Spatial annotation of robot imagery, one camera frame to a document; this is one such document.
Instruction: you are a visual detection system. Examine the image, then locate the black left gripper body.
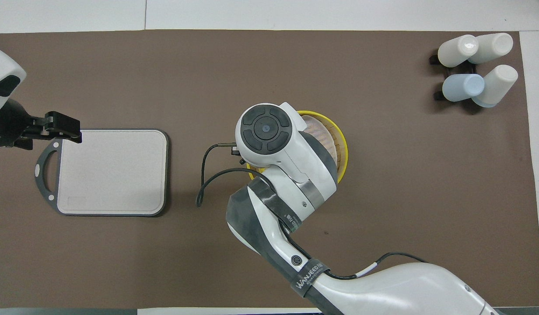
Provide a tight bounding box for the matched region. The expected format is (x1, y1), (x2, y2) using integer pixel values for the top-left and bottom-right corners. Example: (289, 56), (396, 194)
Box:
(0, 100), (47, 150)

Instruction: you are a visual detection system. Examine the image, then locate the white perforated steamer liner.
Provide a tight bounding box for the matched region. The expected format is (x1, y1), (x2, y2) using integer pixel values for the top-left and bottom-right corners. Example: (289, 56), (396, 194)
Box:
(304, 115), (336, 151)

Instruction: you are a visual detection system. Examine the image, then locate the yellow bamboo steamer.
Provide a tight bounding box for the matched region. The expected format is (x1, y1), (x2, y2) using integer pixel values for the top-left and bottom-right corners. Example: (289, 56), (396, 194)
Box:
(247, 110), (349, 184)

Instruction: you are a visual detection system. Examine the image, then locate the grey cutting board black rim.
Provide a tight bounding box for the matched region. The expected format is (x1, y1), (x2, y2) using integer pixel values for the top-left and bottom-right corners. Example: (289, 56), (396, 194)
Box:
(35, 129), (170, 217)

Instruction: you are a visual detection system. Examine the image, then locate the brown table mat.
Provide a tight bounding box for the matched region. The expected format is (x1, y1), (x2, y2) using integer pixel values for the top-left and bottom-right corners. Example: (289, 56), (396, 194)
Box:
(0, 30), (539, 309)

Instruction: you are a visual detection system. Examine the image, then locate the black cup rack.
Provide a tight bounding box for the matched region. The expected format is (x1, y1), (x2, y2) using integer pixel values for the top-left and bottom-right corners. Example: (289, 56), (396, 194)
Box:
(429, 52), (478, 101)

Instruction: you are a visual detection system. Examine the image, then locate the white plastic cup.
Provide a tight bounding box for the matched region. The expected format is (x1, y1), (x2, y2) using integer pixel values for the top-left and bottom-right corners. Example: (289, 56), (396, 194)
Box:
(472, 65), (518, 108)
(438, 35), (479, 68)
(469, 33), (514, 65)

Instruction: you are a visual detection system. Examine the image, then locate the light blue plastic cup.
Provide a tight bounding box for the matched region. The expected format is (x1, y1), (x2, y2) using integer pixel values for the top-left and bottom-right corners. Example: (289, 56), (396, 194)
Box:
(442, 73), (485, 102)

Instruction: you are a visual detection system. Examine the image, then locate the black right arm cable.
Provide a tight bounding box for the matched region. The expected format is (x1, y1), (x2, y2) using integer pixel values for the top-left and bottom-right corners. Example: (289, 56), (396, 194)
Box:
(196, 143), (427, 280)

